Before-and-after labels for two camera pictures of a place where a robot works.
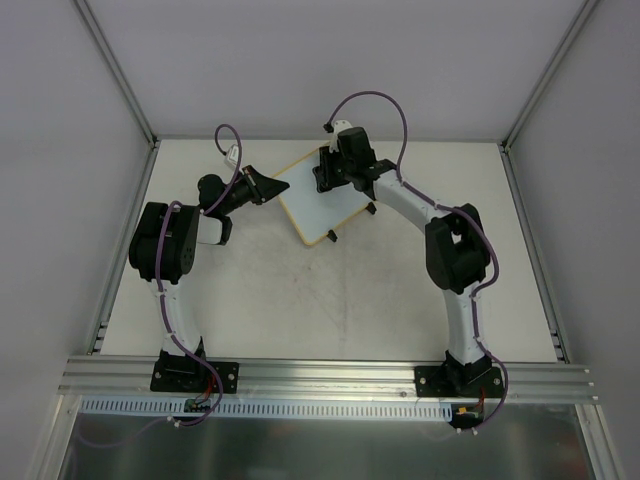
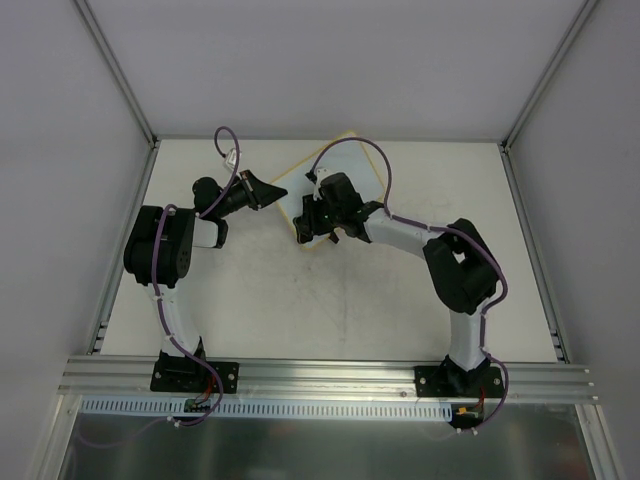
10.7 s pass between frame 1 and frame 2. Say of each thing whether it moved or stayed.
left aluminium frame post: stayed
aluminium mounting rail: stayed
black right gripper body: moved
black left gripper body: stayed
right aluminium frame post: stayed
